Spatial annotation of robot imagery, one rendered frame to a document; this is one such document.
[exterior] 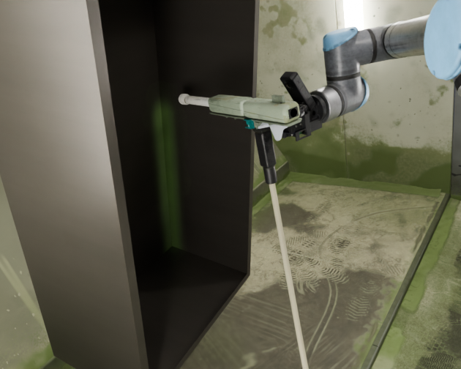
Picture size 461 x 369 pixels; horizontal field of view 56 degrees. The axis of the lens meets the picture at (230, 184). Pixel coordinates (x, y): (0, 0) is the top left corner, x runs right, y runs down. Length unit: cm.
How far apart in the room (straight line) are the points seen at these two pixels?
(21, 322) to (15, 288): 14
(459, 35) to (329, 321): 156
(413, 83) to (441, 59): 210
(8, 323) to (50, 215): 108
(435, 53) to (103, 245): 70
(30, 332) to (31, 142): 124
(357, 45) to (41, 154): 80
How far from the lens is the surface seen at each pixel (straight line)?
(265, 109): 99
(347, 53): 121
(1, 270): 210
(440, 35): 70
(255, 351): 195
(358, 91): 124
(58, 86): 83
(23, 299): 209
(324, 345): 193
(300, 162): 326
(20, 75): 91
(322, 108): 115
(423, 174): 298
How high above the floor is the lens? 143
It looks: 24 degrees down
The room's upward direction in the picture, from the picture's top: 11 degrees counter-clockwise
